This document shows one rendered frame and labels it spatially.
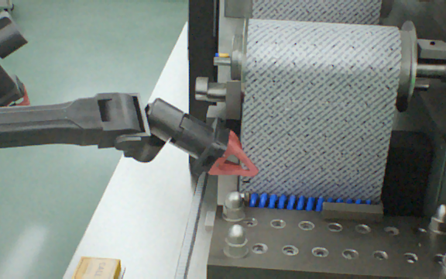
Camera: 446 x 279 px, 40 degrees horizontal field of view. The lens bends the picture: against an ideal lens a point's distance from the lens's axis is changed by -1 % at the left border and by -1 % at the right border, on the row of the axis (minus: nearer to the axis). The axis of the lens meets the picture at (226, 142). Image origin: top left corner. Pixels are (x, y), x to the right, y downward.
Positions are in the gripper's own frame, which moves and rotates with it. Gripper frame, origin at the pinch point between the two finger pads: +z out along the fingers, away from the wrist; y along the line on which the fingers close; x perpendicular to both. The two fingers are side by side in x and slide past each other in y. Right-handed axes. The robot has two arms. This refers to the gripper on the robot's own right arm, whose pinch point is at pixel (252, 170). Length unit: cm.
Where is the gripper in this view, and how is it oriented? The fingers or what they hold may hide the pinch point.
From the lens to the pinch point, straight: 104.3
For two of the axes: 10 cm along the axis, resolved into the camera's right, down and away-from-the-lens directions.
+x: 5.1, -7.4, -4.3
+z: 8.6, 4.8, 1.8
